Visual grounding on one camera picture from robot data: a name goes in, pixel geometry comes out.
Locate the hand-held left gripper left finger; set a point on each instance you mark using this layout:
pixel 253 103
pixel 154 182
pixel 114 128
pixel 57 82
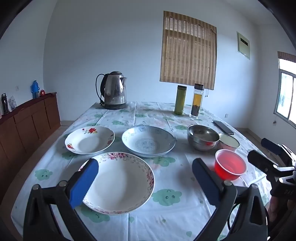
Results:
pixel 84 183

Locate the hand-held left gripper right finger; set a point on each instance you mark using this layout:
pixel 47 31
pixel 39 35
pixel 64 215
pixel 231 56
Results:
pixel 205 183

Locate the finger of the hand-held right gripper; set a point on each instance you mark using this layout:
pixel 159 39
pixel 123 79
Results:
pixel 261 161
pixel 270 144

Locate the white enamel bowl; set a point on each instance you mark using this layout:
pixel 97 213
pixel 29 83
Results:
pixel 229 141

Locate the white plate pink floral rim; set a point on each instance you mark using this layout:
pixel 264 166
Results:
pixel 122 183

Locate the white plate with red flowers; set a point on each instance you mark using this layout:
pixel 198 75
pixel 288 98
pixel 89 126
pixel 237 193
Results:
pixel 90 142

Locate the stainless steel bowl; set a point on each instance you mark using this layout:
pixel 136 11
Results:
pixel 201 141

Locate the blue patterned plate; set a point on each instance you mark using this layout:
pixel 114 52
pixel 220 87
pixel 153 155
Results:
pixel 148 141

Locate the person's right hand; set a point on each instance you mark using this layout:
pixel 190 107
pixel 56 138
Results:
pixel 276 208

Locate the cloud print tablecloth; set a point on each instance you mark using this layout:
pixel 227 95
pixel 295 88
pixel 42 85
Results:
pixel 175 176

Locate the window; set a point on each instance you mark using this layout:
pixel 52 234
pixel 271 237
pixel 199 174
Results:
pixel 285 97

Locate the black smartphone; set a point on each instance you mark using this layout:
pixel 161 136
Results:
pixel 223 127

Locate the glass tea bottle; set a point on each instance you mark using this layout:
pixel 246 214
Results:
pixel 196 102

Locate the brown wooden sideboard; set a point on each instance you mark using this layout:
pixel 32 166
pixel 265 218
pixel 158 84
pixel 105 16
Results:
pixel 23 125

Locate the green thermos bottle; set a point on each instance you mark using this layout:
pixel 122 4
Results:
pixel 180 102

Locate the small bamboo blind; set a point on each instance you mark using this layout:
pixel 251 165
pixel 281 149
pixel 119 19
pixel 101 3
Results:
pixel 286 56

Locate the stainless steel electric kettle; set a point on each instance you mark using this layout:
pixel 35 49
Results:
pixel 113 92

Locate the small red container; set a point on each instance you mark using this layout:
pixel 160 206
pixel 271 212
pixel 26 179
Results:
pixel 42 93

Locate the blue flask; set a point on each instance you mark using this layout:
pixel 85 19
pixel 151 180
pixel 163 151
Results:
pixel 35 89

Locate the clear plastic bag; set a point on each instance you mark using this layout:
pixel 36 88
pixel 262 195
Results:
pixel 12 102

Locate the black bottle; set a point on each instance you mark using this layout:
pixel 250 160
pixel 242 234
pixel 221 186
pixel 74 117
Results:
pixel 5 104

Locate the large bamboo blind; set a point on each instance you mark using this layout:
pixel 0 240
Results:
pixel 187 51

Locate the white wall panel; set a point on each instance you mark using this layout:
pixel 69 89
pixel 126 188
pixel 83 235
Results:
pixel 243 45

